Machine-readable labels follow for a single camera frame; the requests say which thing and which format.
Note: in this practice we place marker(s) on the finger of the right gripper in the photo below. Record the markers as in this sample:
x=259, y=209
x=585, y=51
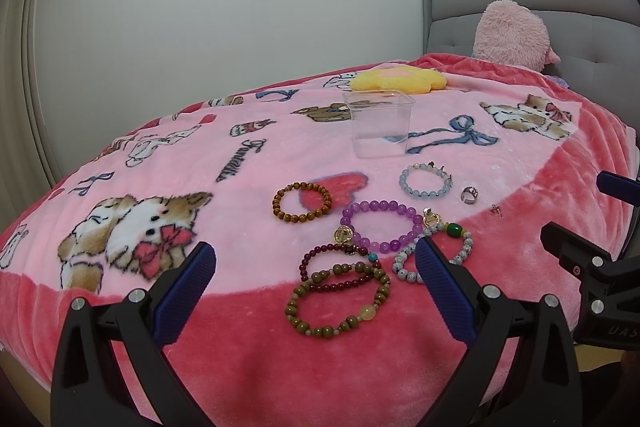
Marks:
x=619, y=187
x=576, y=254

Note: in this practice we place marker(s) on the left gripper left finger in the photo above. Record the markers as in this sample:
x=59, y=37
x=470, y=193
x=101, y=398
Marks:
x=88, y=388

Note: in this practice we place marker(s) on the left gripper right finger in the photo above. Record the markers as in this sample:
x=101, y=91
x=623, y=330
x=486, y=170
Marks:
x=519, y=367

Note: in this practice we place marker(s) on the small silver earring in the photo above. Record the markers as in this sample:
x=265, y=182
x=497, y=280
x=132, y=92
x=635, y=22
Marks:
x=496, y=208

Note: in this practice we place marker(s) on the clear plastic container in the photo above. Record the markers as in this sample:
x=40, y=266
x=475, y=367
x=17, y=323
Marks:
x=380, y=122

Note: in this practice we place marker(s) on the grey upholstered headboard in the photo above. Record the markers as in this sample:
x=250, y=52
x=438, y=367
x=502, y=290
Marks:
x=499, y=127

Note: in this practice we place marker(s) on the pink fluffy plush toy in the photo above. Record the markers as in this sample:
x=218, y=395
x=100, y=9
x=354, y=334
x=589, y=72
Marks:
x=511, y=34

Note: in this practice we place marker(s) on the beige curtain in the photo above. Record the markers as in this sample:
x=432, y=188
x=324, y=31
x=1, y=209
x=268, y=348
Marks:
x=28, y=165

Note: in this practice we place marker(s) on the yellow flower plush cushion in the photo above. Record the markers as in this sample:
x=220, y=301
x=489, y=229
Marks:
x=406, y=79

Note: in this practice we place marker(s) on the pink cartoon fleece blanket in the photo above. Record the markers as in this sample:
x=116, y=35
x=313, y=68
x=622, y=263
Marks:
x=315, y=315

